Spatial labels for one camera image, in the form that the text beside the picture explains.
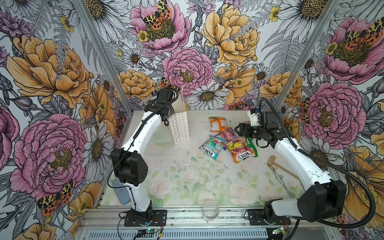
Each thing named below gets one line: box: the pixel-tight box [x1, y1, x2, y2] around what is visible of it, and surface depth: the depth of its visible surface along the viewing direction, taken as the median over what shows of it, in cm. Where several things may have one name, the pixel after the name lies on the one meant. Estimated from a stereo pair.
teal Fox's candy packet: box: [198, 134, 228, 161], surface depth 99 cm
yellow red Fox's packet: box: [226, 138, 255, 164], surface depth 94 cm
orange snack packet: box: [208, 116, 228, 132], surface depth 112 cm
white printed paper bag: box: [168, 85, 190, 145], surface depth 92 cm
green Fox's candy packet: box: [245, 137, 259, 157], surface depth 98 cm
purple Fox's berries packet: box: [215, 126, 237, 142], surface depth 104 cm
